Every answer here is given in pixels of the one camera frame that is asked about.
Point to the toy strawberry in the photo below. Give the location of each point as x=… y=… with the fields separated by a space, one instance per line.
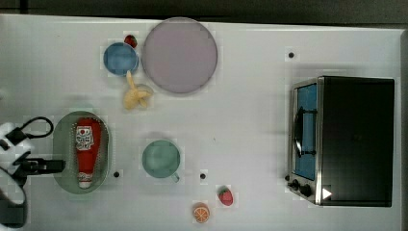
x=225 y=196

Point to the green mug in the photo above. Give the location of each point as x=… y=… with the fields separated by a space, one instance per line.
x=161 y=159

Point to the large grey round plate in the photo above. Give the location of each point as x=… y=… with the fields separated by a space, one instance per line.
x=180 y=55

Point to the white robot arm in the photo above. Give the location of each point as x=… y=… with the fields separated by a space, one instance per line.
x=14 y=144

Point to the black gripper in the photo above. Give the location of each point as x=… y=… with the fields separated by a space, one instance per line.
x=26 y=166

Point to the blue cup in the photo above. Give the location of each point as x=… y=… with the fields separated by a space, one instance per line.
x=119 y=58

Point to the red toy fruit behind cup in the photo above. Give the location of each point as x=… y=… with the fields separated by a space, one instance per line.
x=131 y=40

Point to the silver black toaster oven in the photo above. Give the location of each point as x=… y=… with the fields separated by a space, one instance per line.
x=342 y=141

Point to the red ketchup bottle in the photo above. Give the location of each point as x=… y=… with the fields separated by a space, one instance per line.
x=87 y=143

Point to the toy orange slice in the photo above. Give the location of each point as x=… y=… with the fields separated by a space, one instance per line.
x=201 y=212

